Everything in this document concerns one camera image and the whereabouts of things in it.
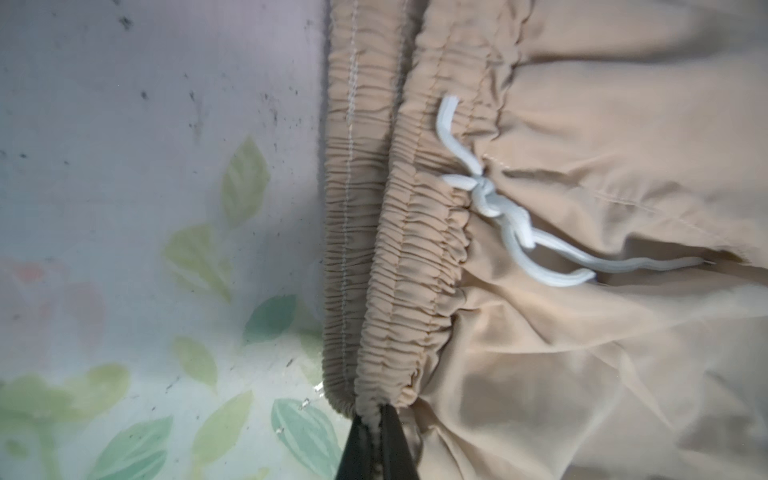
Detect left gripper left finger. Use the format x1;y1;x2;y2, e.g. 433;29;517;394
335;416;374;480

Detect white drawstring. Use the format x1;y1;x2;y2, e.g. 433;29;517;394
435;95;707;288

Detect beige shorts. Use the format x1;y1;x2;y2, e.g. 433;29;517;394
322;1;767;479

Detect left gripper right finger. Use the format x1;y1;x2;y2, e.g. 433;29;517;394
380;404;419;480

